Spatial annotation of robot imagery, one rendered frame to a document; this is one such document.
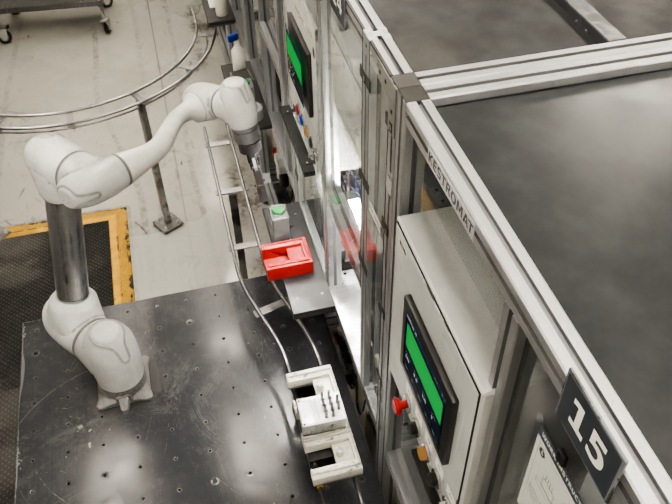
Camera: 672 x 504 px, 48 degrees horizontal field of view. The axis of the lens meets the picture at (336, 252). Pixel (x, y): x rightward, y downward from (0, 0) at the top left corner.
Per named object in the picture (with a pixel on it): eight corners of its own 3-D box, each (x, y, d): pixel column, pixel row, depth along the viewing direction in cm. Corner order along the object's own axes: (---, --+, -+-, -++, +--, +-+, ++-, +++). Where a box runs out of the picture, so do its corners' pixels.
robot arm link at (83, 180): (127, 159, 206) (97, 140, 212) (71, 188, 195) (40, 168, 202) (134, 197, 215) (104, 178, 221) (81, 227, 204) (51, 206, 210)
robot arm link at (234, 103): (266, 119, 244) (239, 112, 252) (255, 74, 235) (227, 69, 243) (243, 134, 238) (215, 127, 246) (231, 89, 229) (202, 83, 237)
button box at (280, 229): (270, 230, 271) (267, 205, 263) (291, 226, 272) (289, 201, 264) (274, 244, 266) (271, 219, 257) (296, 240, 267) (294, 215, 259)
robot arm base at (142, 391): (97, 422, 242) (93, 412, 238) (95, 368, 257) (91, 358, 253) (155, 409, 245) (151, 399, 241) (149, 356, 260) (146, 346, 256)
